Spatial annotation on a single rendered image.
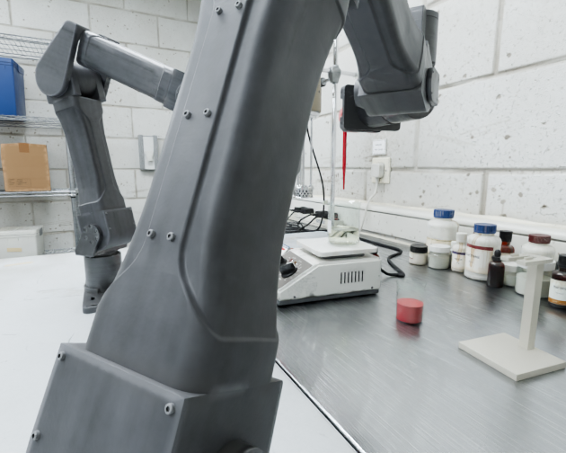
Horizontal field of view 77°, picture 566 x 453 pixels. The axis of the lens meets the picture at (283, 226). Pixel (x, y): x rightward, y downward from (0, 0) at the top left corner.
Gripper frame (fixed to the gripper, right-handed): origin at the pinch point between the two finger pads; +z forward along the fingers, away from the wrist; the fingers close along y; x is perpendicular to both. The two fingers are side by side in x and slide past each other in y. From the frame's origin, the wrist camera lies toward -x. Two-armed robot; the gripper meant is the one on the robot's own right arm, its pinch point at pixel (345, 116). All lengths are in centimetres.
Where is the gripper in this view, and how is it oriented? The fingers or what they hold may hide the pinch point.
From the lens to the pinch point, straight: 67.5
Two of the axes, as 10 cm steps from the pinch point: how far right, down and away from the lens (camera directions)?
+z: -3.1, -1.6, 9.4
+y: -9.5, 0.5, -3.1
